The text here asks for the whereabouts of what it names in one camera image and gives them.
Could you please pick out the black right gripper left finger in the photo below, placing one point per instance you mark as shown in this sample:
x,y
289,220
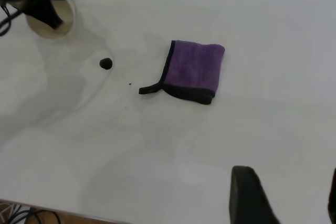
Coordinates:
x,y
249,200

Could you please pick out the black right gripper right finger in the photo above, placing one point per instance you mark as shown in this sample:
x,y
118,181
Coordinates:
x,y
333,203

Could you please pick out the white paper cup green print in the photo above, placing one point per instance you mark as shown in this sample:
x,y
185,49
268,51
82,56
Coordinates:
x,y
67,16

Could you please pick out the purple cloth with black trim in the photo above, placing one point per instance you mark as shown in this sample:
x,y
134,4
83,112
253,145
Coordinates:
x,y
194,66

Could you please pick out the dark liquid spill blob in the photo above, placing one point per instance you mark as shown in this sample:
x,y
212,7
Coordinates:
x,y
106,63

